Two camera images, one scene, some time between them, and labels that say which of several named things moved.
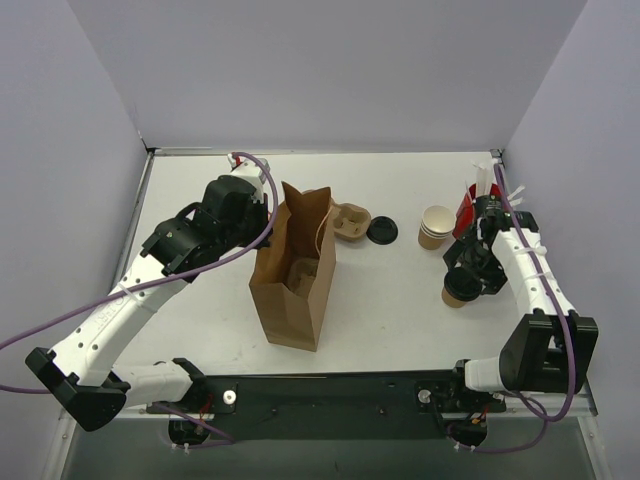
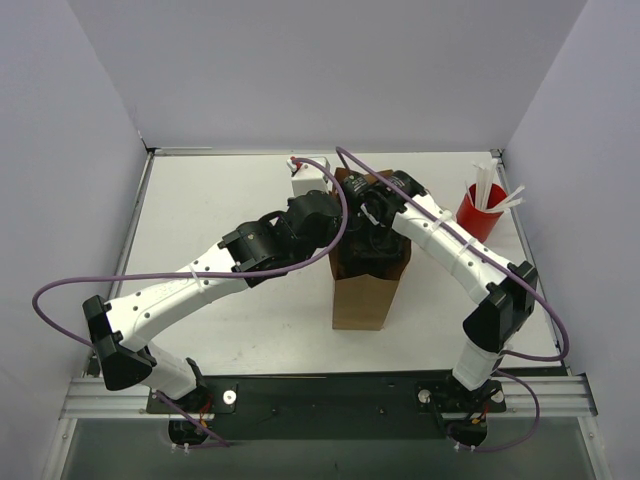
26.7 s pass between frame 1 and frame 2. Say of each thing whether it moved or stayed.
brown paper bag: moved
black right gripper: moved
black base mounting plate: stayed
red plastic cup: stayed
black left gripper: moved
